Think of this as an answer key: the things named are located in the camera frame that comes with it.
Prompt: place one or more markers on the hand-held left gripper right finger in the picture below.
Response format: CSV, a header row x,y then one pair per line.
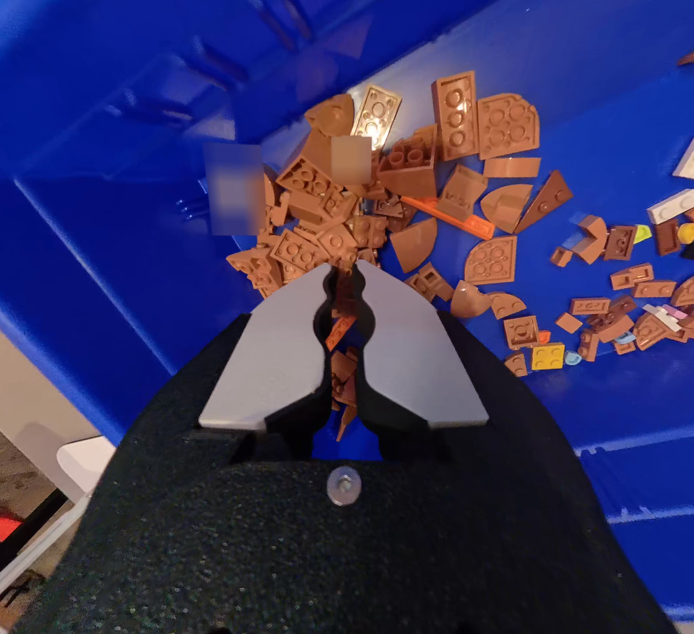
x,y
417,357

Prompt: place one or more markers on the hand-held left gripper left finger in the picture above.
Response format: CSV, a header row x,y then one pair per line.
x,y
271,363

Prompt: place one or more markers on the small brown lego brick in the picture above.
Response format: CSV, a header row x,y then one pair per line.
x,y
344,298

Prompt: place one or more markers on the pile of brown lego pieces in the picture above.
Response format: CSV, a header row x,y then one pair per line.
x,y
591,238
504,124

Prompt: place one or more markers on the blue plastic bin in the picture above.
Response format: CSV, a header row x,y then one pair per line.
x,y
135,75

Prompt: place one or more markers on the yellow square lego plate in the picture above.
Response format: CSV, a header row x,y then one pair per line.
x,y
547,356

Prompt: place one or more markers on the long orange lego plate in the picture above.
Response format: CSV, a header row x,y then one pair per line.
x,y
434,209

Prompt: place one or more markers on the brown triangular lego wedge plate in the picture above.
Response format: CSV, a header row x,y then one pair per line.
x,y
545,200

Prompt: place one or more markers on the white lego plate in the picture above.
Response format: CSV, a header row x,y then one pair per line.
x,y
686,162
672,207

